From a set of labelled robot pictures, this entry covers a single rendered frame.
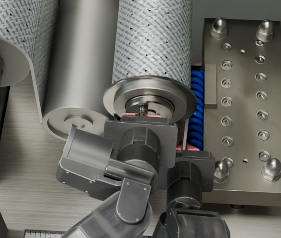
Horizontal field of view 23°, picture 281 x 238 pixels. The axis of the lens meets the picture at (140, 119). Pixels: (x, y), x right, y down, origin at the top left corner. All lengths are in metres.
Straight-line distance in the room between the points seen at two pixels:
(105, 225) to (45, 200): 0.60
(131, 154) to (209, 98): 0.49
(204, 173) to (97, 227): 0.39
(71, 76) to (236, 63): 0.41
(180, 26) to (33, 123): 0.50
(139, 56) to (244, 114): 0.35
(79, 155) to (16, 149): 0.61
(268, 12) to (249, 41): 1.43
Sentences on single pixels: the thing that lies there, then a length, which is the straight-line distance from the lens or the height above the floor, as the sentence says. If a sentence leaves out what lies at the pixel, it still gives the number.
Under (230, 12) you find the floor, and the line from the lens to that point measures 2.84.
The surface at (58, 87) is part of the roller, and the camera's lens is 1.14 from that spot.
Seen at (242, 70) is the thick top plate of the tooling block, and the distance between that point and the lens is 1.40.
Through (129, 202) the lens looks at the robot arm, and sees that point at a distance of 0.82.
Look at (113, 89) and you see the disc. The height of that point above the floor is 1.29.
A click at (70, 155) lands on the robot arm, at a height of 1.41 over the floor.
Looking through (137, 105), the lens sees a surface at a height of 1.28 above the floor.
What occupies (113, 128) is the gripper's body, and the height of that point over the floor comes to 1.34.
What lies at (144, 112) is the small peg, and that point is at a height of 1.28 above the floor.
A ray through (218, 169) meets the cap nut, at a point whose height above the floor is 1.07.
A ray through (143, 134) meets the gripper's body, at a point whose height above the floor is 1.36.
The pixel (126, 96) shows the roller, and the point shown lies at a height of 1.28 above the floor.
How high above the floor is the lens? 2.16
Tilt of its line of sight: 59 degrees down
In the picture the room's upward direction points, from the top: straight up
